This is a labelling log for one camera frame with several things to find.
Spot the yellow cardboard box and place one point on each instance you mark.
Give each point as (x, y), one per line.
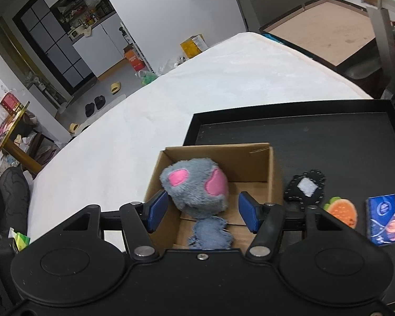
(192, 46)

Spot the dark quilted jacket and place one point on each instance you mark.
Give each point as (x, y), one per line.
(14, 197)

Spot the black felt patch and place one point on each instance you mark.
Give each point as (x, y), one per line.
(296, 189)

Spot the black slipper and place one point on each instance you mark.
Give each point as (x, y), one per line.
(90, 109)
(100, 102)

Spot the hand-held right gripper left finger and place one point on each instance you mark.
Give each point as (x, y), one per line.
(158, 210)

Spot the white cabinet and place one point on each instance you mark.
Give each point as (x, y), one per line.
(98, 52)

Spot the wooden table with gold edge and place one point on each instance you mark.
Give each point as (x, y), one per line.
(16, 153)

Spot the beige slipper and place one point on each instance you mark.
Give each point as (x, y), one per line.
(75, 127)

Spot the blue tissue packet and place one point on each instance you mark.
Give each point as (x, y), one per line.
(381, 219)

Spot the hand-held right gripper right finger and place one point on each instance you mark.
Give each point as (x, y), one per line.
(248, 212)

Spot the green plastic bag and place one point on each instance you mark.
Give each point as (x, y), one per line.
(147, 78)

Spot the orange cardboard box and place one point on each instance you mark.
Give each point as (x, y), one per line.
(134, 60)

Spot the clear plastic bag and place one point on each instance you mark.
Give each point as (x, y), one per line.
(169, 66)

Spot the black glass-panel door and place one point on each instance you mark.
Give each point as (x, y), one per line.
(56, 52)

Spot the brown cardboard box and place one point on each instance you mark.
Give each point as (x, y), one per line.
(250, 164)

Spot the brown board with dark frame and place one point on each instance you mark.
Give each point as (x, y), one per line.
(322, 29)

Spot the yellow slipper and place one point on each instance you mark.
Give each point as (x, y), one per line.
(116, 87)

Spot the grey plush mouse toy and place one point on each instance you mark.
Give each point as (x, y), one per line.
(194, 184)

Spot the red box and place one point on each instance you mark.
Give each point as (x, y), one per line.
(10, 102)

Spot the black tray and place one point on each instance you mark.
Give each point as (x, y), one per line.
(332, 138)

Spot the white narrow rack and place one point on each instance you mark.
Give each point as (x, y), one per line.
(136, 44)

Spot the orange burger plush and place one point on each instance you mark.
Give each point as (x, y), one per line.
(342, 211)

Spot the green tissue pack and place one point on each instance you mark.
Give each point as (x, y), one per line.
(19, 239)

